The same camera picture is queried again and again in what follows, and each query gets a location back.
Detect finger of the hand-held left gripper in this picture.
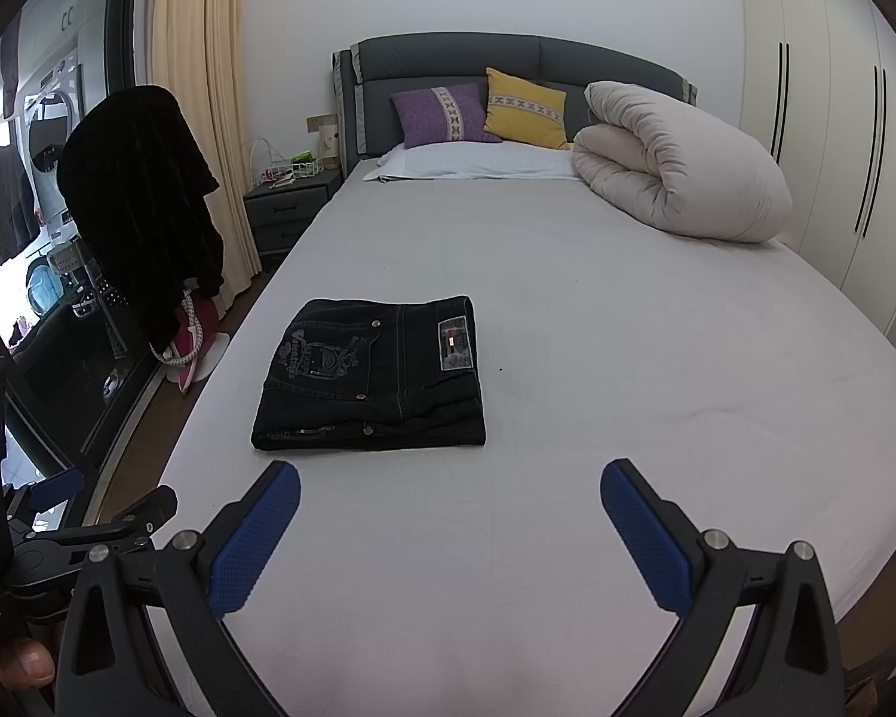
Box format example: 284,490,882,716
13,484,179,548
4,467,88,518

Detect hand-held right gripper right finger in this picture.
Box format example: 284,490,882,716
599,458,846,717

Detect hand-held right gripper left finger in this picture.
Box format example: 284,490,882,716
54,461,301,717

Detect black denim pants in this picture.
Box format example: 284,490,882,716
251,296,489,453

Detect person's left hand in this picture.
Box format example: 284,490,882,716
0,635,59,695

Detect blue basin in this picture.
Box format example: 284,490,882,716
28,258,65,315

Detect bed with white sheet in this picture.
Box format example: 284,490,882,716
149,142,896,717

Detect hanging dark clothes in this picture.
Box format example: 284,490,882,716
0,138,40,277

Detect black hanging garment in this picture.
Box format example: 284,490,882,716
56,84,225,348

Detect grey nightstand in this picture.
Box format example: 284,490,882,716
243,168,345,259

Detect rolled cream duvet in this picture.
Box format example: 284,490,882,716
571,81,794,244

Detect white flat pillow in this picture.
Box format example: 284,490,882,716
363,140,591,182

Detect yellow patterned pillow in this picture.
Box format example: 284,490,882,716
485,67,569,151

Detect cream wardrobe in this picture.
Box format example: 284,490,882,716
739,0,896,382

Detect purple patterned pillow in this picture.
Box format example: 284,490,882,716
389,84,503,149

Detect cream curtain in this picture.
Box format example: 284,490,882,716
151,0,264,315

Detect grey padded headboard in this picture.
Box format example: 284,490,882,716
332,32,699,176

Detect white wire basket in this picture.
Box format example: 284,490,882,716
250,136,324,186

